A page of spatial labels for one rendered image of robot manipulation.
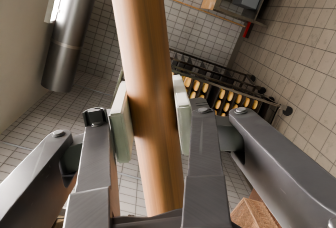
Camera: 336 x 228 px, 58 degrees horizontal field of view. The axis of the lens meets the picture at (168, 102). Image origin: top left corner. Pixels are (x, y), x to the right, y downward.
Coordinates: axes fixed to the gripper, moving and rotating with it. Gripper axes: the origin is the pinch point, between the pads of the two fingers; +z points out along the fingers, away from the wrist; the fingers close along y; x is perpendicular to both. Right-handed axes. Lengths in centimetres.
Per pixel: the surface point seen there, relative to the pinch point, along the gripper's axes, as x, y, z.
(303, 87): -93, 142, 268
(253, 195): -137, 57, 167
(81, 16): -1, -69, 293
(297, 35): -50, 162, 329
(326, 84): -82, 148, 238
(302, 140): -131, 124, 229
